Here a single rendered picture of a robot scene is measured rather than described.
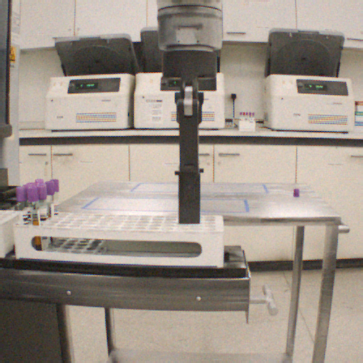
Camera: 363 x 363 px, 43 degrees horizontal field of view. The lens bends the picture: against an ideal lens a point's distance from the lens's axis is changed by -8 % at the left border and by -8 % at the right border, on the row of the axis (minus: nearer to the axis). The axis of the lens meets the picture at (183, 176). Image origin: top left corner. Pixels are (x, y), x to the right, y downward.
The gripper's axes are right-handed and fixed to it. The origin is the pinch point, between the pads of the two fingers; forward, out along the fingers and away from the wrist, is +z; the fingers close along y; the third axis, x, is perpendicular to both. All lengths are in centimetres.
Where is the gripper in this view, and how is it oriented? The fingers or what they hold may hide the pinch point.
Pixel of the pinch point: (189, 198)
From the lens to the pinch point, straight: 68.0
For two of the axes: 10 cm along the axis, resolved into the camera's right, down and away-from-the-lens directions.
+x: 10.0, 0.1, -0.5
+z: 0.0, 9.9, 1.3
